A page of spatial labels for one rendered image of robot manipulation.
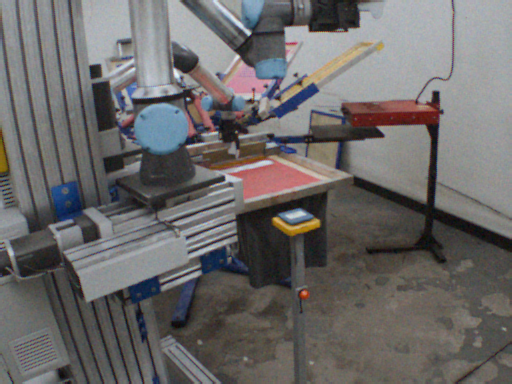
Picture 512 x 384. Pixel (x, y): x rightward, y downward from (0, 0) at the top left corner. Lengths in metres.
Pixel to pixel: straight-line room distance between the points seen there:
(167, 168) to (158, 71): 0.27
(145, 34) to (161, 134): 0.21
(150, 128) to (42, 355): 0.73
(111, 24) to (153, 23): 5.30
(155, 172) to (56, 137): 0.28
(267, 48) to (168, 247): 0.50
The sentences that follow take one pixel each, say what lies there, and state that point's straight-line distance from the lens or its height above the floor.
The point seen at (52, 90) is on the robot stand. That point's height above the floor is 1.53.
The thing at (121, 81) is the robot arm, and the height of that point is 1.48.
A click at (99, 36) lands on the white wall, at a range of 6.21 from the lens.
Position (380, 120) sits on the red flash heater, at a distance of 2.83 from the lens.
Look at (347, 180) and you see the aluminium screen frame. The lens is 1.92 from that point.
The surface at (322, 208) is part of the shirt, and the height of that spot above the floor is 0.83.
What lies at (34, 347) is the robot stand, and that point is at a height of 0.87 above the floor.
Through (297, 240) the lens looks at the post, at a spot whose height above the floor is 0.88.
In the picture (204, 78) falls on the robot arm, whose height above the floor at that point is 1.45.
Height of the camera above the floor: 1.60
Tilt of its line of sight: 20 degrees down
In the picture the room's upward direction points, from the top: 4 degrees counter-clockwise
